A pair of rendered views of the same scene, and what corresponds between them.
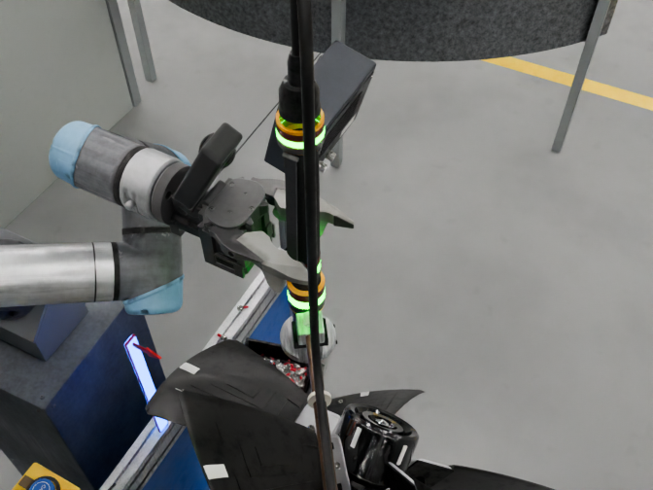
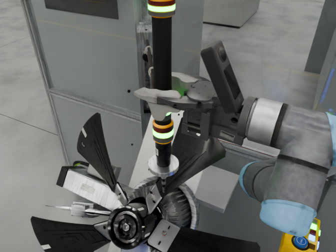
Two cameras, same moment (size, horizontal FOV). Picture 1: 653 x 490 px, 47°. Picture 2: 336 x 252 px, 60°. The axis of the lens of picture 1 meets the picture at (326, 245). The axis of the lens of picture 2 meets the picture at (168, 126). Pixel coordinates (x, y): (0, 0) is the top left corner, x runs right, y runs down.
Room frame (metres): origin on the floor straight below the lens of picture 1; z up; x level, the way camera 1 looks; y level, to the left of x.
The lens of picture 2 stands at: (0.99, 0.03, 1.92)
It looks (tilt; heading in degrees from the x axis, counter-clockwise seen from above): 36 degrees down; 180
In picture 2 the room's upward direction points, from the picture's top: straight up
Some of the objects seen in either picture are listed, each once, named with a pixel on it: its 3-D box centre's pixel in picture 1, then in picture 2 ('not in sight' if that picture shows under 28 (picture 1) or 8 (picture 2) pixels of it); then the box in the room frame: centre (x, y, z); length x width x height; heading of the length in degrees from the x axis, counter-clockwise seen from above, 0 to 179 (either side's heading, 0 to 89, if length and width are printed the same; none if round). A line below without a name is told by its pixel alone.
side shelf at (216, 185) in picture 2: not in sight; (197, 180); (-0.04, 0.18, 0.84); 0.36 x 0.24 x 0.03; 62
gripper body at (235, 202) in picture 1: (216, 215); (217, 112); (0.55, 0.12, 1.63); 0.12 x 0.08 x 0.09; 62
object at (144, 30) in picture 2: not in sight; (146, 36); (-0.12, -0.05, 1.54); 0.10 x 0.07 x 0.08; 7
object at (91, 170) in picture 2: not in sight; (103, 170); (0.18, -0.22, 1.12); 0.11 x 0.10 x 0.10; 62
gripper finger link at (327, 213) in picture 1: (313, 222); (157, 106); (0.54, 0.01, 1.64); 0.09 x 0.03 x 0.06; 81
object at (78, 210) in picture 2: not in sight; (80, 210); (0.33, -0.28, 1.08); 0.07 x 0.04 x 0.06; 72
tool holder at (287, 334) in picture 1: (308, 324); (162, 147); (0.49, 0.02, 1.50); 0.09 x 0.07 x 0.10; 7
